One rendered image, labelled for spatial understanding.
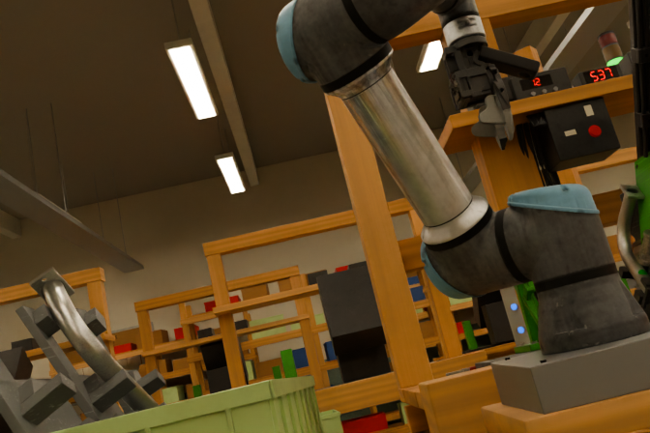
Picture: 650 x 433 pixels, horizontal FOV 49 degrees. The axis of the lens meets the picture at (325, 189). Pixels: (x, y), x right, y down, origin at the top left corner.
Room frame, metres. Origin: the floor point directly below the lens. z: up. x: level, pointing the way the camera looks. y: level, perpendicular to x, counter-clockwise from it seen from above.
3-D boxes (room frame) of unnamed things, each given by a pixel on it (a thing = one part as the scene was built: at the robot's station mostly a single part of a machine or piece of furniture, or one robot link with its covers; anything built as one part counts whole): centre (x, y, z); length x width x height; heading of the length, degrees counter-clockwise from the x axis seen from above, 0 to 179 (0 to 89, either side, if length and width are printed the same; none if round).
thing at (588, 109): (1.89, -0.71, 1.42); 0.17 x 0.12 x 0.15; 93
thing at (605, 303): (1.04, -0.32, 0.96); 0.15 x 0.15 x 0.10
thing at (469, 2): (1.26, -0.33, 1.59); 0.09 x 0.08 x 0.11; 144
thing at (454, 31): (1.26, -0.33, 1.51); 0.08 x 0.08 x 0.05
